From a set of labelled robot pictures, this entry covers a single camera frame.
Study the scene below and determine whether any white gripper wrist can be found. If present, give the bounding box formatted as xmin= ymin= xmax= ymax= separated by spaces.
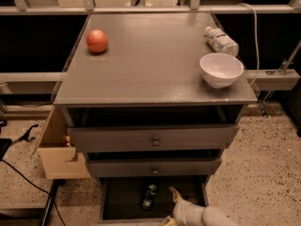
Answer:
xmin=162 ymin=186 xmax=205 ymax=226

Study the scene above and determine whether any green soda can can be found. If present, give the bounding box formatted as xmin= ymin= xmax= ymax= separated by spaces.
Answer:
xmin=141 ymin=185 xmax=157 ymax=210

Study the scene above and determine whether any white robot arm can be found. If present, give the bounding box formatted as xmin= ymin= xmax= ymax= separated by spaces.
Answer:
xmin=162 ymin=186 xmax=239 ymax=226

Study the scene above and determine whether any grey middle drawer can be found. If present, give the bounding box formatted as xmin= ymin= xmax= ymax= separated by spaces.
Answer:
xmin=88 ymin=158 xmax=221 ymax=178

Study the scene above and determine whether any grey open bottom drawer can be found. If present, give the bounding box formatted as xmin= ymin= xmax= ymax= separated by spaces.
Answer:
xmin=100 ymin=175 xmax=209 ymax=223

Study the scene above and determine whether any grey top drawer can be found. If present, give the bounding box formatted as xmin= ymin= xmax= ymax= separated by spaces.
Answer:
xmin=68 ymin=124 xmax=239 ymax=153

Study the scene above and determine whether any grey wooden drawer cabinet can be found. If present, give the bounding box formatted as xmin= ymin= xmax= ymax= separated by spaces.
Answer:
xmin=55 ymin=13 xmax=256 ymax=226

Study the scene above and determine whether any light wooden side box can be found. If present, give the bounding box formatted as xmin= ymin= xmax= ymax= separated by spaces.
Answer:
xmin=37 ymin=106 xmax=90 ymax=179

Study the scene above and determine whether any white ceramic bowl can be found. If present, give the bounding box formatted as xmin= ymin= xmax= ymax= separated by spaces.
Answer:
xmin=199 ymin=53 xmax=244 ymax=89

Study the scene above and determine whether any black clamp tool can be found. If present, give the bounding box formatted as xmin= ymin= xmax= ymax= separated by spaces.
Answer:
xmin=12 ymin=124 xmax=38 ymax=145

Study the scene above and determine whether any clear plastic water bottle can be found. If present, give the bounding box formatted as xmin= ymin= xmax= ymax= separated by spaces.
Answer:
xmin=205 ymin=26 xmax=239 ymax=57

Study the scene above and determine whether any red apple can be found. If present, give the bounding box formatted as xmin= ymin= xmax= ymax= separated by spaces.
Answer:
xmin=87 ymin=29 xmax=108 ymax=53

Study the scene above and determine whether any black floor cable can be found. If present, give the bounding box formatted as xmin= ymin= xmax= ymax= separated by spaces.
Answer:
xmin=0 ymin=157 xmax=68 ymax=226

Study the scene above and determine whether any white cable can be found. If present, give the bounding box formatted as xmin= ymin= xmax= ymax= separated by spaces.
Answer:
xmin=238 ymin=2 xmax=261 ymax=88

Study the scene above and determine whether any metal railing frame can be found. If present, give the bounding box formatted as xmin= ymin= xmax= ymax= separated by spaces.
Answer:
xmin=0 ymin=0 xmax=301 ymax=16

